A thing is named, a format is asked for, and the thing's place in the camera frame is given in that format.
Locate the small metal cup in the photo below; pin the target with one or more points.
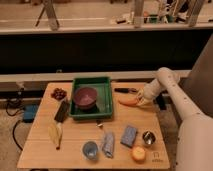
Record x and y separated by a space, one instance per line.
148 138

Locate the yellow banana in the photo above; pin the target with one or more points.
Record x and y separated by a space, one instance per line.
55 134

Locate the orange pepper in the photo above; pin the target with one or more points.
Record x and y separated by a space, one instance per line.
132 102

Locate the blue grey folded cloth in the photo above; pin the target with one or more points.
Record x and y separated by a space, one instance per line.
108 144

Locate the purple bowl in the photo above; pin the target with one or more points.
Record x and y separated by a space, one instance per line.
85 97

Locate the black handled knife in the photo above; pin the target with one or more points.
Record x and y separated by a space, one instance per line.
126 90

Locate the blue sponge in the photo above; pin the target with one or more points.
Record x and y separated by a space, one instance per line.
129 136

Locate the green plastic tray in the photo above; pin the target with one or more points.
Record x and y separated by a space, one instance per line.
103 109

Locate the dark red grapes bunch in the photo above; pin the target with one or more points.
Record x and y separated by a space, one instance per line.
58 94

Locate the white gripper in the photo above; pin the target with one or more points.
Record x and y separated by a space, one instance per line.
141 99

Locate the orange fruit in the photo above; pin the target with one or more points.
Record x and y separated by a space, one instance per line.
138 154

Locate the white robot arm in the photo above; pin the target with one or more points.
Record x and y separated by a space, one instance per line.
195 136

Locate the blue glass cup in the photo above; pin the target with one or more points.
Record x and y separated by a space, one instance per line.
90 150

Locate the blue box on floor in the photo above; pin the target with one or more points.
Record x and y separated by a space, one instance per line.
30 113

